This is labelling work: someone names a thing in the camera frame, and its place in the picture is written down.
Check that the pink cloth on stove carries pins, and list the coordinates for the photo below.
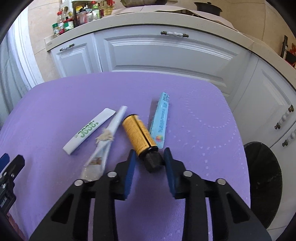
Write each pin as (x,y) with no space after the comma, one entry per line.
(176,10)

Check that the black lined trash bin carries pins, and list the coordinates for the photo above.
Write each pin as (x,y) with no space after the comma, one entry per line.
(265,179)

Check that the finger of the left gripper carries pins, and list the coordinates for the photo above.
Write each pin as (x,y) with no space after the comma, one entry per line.
(4,160)
(14,168)

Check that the light grey curtain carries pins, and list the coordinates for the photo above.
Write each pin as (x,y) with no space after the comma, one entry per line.
(14,84)

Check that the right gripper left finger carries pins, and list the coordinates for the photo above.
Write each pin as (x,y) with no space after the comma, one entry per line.
(68,219)

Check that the corner cabinet left handle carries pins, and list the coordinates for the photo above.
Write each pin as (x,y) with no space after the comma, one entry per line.
(284,117)

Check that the purple tablecloth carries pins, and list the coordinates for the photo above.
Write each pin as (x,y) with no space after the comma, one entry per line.
(55,126)

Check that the corner cabinet right handle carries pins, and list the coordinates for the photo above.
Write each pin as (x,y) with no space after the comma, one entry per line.
(289,139)

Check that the cooking oil bottle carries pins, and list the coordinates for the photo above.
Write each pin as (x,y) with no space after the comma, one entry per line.
(108,7)

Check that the yellow label dark bottle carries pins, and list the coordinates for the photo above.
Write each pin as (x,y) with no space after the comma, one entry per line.
(142,142)

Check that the light blue sachet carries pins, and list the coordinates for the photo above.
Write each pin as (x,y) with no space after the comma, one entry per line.
(159,121)

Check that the black lidded pot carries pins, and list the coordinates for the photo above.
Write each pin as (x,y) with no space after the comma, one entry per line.
(208,8)

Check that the white green lettered tube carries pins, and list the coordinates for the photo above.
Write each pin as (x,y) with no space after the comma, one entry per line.
(87,130)

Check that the drawer handle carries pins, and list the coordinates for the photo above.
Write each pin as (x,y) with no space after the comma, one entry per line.
(174,34)

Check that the dark olive oil bottle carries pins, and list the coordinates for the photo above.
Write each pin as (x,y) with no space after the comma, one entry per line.
(284,47)

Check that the silver white torn wrapper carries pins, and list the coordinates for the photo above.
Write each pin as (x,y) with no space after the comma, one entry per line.
(94,168)

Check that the corner cabinet handle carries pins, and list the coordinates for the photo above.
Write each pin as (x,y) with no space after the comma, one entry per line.
(284,117)
(289,139)

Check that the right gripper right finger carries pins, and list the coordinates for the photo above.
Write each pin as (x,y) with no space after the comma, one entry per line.
(231,218)

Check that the white spice rack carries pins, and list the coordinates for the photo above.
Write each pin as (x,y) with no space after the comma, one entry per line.
(81,12)

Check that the red black container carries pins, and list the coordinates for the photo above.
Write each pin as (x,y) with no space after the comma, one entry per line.
(291,56)

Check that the small cabinet handle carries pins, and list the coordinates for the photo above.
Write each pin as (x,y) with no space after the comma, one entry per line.
(66,48)

